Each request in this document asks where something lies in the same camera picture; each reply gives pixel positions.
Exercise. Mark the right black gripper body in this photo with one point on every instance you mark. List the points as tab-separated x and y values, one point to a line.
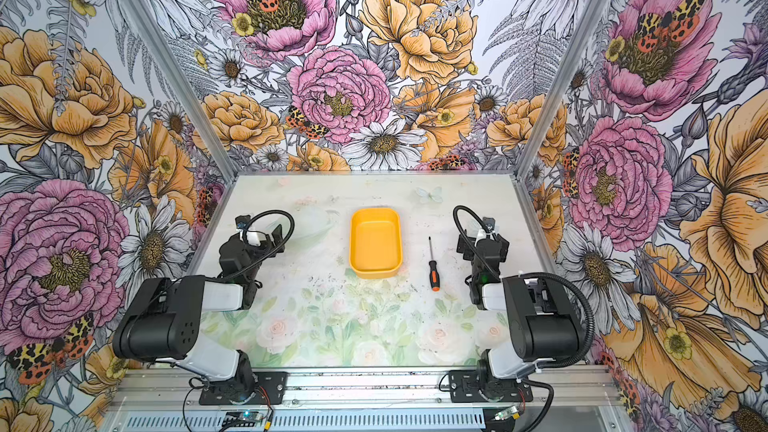
470	257

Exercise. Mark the aluminium mounting rail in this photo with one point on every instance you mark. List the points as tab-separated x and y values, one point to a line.
167	390

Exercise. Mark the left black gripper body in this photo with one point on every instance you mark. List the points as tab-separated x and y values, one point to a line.
263	251

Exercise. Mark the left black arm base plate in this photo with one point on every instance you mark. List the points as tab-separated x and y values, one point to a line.
262	388

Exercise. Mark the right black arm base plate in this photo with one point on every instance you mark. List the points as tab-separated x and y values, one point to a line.
473	386

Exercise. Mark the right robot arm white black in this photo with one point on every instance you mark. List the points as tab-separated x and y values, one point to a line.
550	324

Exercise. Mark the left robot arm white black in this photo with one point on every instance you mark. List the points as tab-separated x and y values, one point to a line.
162	323

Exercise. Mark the orange black handled screwdriver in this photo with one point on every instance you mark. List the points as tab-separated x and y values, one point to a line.
434	276

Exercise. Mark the white slotted cable duct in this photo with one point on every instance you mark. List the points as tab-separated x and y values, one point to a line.
462	419

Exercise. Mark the yellow plastic bin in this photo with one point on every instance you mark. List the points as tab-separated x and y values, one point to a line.
375	244

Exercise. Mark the left green circuit board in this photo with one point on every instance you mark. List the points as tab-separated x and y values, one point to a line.
244	420

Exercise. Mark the green circuit board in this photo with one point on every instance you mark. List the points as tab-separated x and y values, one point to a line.
509	413
244	420

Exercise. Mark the right green circuit board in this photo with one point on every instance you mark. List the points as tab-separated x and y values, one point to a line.
509	413

